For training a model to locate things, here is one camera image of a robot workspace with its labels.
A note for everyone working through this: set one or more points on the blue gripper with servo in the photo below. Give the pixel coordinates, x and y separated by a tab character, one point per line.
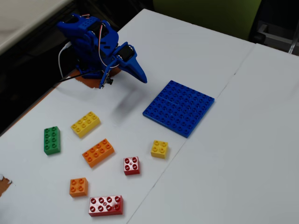
131	63

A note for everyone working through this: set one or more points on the orange 2x4 building block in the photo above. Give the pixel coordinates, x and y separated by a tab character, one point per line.
98	152

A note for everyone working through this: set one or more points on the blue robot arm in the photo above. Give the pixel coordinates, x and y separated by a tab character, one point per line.
84	25

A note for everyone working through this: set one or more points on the yellow 2x4 building block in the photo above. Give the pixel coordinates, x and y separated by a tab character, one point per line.
85	124

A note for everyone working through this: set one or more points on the yellow 2x2 building block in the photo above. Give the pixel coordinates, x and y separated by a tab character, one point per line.
159	149

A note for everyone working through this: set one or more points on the red 2x2 building block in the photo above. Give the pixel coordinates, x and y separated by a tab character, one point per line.
131	166

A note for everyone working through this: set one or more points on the green 2x4 building block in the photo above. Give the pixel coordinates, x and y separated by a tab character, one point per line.
51	141

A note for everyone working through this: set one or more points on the orange 2x2 building block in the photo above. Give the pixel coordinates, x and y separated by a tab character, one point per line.
78	187

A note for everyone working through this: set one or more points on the red 2x4 building block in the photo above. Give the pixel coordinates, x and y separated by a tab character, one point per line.
105	205

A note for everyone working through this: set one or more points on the blue 8x8 building plate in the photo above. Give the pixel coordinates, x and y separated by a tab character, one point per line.
178	108

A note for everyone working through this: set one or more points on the green chair back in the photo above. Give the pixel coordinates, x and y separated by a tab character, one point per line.
210	14

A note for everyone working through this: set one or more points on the white background table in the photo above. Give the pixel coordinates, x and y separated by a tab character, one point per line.
18	18

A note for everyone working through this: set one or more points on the wrist camera on blue mount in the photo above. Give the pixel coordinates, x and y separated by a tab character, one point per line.
106	78

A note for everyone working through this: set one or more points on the grey metal frame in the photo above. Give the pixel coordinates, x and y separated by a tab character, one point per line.
275	37

